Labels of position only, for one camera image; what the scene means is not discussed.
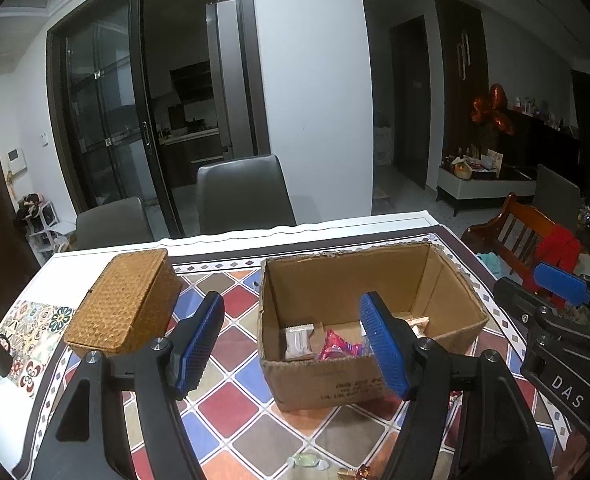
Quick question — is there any colourful checkered table mat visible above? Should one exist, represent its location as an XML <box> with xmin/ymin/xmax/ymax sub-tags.
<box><xmin>12</xmin><ymin>224</ymin><xmax>576</xmax><ymax>480</ymax></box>

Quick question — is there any white shoe rack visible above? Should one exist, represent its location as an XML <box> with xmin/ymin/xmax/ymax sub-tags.
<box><xmin>14</xmin><ymin>193</ymin><xmax>58</xmax><ymax>263</ymax></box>

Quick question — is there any brown cardboard box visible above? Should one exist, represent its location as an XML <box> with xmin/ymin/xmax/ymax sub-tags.
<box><xmin>258</xmin><ymin>242</ymin><xmax>489</xmax><ymax>412</ymax></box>

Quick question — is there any grey dining chair back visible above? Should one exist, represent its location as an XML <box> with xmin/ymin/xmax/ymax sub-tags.
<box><xmin>196</xmin><ymin>155</ymin><xmax>296</xmax><ymax>235</ymax></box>

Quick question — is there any pink hawthorn snack bag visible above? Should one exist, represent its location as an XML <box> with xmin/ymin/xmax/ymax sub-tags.
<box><xmin>318</xmin><ymin>330</ymin><xmax>373</xmax><ymax>361</ymax></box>

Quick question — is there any brown wrapped candy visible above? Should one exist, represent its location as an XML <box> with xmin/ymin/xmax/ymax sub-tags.
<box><xmin>337</xmin><ymin>464</ymin><xmax>371</xmax><ymax>480</ymax></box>

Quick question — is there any clear wrapped green candy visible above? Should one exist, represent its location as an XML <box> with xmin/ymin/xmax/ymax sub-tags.
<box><xmin>286</xmin><ymin>452</ymin><xmax>330</xmax><ymax>471</ymax></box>

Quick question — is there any woven wicker basket box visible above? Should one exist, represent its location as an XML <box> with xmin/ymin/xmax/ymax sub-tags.
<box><xmin>64</xmin><ymin>249</ymin><xmax>182</xmax><ymax>356</ymax></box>

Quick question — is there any white low cabinet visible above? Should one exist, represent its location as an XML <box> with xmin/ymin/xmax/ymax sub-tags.
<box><xmin>435</xmin><ymin>168</ymin><xmax>536</xmax><ymax>216</ymax></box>

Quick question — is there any red cloth on chair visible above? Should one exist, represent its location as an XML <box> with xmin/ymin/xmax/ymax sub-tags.
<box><xmin>522</xmin><ymin>226</ymin><xmax>580</xmax><ymax>295</ymax></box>

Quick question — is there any teal cloth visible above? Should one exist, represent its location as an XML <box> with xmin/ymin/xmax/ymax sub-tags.
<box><xmin>476</xmin><ymin>252</ymin><xmax>502</xmax><ymax>280</ymax></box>

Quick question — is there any red foil balloon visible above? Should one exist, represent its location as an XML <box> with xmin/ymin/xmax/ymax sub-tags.
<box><xmin>471</xmin><ymin>84</ymin><xmax>514</xmax><ymax>136</ymax></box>

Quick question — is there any grey dining chair left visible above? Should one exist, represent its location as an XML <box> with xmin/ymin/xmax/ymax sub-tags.
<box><xmin>72</xmin><ymin>197</ymin><xmax>154</xmax><ymax>250</ymax></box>

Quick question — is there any red wooden chair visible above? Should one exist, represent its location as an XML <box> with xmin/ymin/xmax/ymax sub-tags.
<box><xmin>461</xmin><ymin>193</ymin><xmax>560</xmax><ymax>278</ymax></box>

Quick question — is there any white biscuit packet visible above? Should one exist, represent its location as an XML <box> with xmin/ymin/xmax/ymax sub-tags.
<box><xmin>283</xmin><ymin>323</ymin><xmax>325</xmax><ymax>362</ymax></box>

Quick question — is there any grey dining chair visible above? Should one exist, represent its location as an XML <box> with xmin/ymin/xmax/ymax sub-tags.
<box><xmin>72</xmin><ymin>197</ymin><xmax>154</xmax><ymax>250</ymax></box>
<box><xmin>196</xmin><ymin>155</ymin><xmax>296</xmax><ymax>235</ymax></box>

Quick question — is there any black glass sliding door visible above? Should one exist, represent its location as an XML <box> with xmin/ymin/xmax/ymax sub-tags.
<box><xmin>46</xmin><ymin>0</ymin><xmax>183</xmax><ymax>239</ymax></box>

